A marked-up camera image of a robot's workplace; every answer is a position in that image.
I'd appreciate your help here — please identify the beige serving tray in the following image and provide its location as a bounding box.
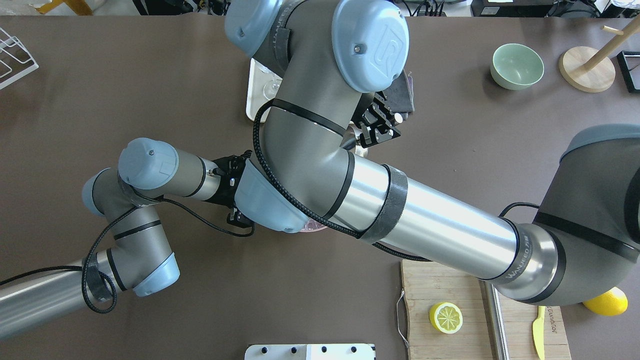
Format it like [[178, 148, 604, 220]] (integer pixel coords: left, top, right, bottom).
[[246, 58, 271, 122]]

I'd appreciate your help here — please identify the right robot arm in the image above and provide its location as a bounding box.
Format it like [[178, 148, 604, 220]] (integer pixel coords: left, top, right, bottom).
[[224, 0, 639, 306]]

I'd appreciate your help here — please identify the mint green bowl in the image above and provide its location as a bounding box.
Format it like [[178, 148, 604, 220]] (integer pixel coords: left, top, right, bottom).
[[489, 43, 546, 91]]

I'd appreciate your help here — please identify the pink bowl with ice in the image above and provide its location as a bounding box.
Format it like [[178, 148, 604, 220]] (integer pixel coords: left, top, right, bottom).
[[299, 218, 328, 233]]

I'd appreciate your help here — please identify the wooden glass stand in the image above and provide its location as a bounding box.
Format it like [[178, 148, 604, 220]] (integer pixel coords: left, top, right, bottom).
[[558, 16, 640, 94]]

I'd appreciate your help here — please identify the wooden cutting board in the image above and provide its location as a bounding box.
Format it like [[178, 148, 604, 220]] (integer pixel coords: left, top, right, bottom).
[[400, 259, 572, 360]]

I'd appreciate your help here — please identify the yellow plastic knife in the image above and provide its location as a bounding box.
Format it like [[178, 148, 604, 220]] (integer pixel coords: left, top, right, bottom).
[[531, 306, 546, 360]]

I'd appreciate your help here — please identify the clear wine glass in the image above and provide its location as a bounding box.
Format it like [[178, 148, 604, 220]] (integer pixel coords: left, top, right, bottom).
[[262, 71, 282, 100]]

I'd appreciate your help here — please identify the yellow lemon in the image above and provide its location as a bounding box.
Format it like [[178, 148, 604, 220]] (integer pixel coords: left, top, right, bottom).
[[582, 287, 629, 317]]

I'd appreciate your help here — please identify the white wire cup rack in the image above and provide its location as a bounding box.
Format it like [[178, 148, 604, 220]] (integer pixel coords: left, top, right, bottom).
[[0, 28, 40, 90]]

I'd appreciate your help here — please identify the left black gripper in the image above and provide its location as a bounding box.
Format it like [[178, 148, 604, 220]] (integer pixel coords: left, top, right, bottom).
[[204, 150, 255, 229]]

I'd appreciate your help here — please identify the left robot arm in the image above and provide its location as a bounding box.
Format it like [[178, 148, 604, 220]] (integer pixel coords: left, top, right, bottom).
[[0, 137, 255, 340]]

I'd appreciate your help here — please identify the dark grey cloth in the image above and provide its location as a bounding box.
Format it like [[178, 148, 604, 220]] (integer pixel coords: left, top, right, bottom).
[[382, 70, 415, 114]]

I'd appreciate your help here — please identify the black tray with glasses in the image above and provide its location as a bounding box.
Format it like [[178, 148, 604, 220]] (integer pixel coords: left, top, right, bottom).
[[616, 50, 640, 94]]

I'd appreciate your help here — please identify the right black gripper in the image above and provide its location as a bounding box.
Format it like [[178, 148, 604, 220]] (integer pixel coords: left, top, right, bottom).
[[351, 91, 402, 148]]

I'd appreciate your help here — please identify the half lemon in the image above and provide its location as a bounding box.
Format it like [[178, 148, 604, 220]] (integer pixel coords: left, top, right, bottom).
[[429, 301, 464, 335]]

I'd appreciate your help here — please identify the white camera pole base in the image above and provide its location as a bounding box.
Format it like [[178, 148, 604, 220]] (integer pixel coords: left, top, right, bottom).
[[244, 342, 377, 360]]

